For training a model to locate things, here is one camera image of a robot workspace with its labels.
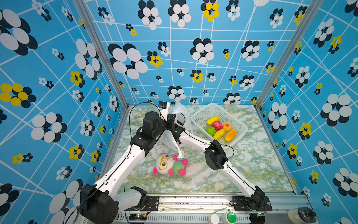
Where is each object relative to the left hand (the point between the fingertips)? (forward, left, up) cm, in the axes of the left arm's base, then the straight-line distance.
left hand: (176, 114), depth 74 cm
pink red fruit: (+11, -29, -24) cm, 39 cm away
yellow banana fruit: (+16, -24, -26) cm, 39 cm away
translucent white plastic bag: (+8, -3, -11) cm, 14 cm away
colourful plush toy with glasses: (-17, +7, -24) cm, 30 cm away
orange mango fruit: (+4, -37, -27) cm, 46 cm away
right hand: (+12, +1, -28) cm, 31 cm away
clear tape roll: (-42, -58, -20) cm, 75 cm away
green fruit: (+6, -23, -24) cm, 34 cm away
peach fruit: (+10, -35, -25) cm, 44 cm away
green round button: (-43, -26, -21) cm, 55 cm away
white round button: (-44, -18, -23) cm, 53 cm away
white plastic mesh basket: (+19, -16, -28) cm, 37 cm away
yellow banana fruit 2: (+5, -29, -26) cm, 39 cm away
